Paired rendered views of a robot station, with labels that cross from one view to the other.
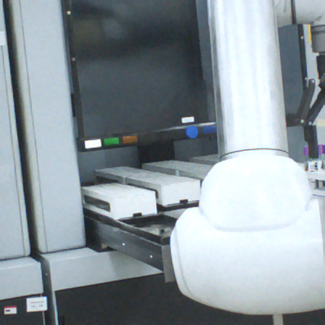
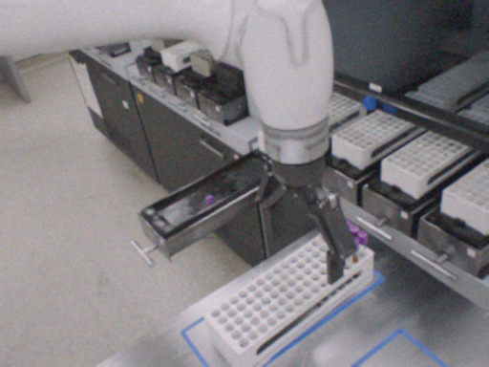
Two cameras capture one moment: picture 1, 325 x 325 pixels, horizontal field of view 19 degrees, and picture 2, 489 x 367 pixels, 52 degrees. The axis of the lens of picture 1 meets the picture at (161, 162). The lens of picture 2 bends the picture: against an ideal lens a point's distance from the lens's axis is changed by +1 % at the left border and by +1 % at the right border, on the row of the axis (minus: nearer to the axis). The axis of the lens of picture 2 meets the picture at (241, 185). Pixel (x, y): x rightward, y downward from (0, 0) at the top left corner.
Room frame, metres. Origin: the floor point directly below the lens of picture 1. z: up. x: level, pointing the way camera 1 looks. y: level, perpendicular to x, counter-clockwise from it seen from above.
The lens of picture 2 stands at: (1.85, -0.93, 1.52)
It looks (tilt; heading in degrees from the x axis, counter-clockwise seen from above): 37 degrees down; 79
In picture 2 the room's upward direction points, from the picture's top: 10 degrees counter-clockwise
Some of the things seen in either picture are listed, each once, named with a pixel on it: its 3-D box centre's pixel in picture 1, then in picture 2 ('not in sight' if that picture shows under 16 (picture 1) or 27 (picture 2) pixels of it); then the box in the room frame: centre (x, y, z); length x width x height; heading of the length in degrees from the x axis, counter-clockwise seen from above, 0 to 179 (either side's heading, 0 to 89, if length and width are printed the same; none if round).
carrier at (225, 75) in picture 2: not in sight; (227, 76); (2.15, 0.50, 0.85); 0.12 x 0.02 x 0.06; 109
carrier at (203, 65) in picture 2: not in sight; (201, 64); (2.10, 0.64, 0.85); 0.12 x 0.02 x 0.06; 110
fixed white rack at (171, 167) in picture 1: (174, 175); not in sight; (2.77, -0.03, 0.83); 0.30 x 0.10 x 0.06; 19
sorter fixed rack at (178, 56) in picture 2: not in sight; (202, 49); (2.15, 0.82, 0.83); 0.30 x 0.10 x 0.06; 19
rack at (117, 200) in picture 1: (116, 202); (313, 126); (2.27, 0.12, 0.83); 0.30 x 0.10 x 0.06; 19
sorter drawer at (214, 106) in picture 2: not in sight; (286, 71); (2.37, 0.58, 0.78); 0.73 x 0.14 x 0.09; 19
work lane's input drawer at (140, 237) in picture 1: (142, 233); (262, 173); (2.10, 0.06, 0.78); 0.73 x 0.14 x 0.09; 19
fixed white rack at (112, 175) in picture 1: (124, 181); not in sight; (2.72, 0.11, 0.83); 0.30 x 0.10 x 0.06; 19
